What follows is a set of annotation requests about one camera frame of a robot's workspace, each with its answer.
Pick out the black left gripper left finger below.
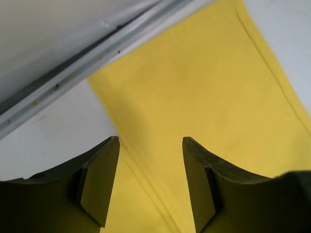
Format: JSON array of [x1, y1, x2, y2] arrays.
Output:
[[0, 136, 120, 233]]

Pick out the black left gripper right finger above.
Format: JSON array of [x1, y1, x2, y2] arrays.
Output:
[[182, 137, 311, 233]]

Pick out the yellow trousers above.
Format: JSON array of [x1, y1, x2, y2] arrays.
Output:
[[88, 0, 311, 233]]

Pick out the grey aluminium frame rail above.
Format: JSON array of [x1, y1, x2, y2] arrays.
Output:
[[0, 0, 195, 140]]

